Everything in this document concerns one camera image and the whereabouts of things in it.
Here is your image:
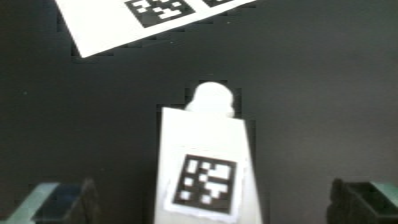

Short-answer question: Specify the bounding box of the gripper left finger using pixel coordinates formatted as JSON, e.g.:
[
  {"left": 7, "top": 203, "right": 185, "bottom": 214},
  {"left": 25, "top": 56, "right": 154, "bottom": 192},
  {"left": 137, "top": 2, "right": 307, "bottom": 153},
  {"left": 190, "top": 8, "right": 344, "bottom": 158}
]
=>
[{"left": 7, "top": 179, "right": 99, "bottom": 224}]

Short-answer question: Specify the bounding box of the white stool leg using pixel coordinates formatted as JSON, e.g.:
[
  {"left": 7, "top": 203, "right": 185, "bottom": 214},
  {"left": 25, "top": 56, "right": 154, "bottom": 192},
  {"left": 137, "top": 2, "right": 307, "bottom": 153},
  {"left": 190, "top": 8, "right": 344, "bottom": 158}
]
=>
[{"left": 153, "top": 82, "right": 263, "bottom": 224}]

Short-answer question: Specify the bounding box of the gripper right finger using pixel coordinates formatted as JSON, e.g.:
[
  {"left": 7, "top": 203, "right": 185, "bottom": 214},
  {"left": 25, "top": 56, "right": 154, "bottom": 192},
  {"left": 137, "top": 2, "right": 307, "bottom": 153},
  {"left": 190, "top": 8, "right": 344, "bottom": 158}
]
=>
[{"left": 327, "top": 178, "right": 398, "bottom": 224}]

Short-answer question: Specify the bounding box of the white fiducial marker sheet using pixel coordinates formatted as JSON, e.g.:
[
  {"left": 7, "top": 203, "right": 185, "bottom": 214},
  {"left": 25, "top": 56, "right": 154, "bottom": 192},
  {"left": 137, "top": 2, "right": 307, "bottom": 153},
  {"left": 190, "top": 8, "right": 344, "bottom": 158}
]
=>
[{"left": 55, "top": 0, "right": 256, "bottom": 58}]

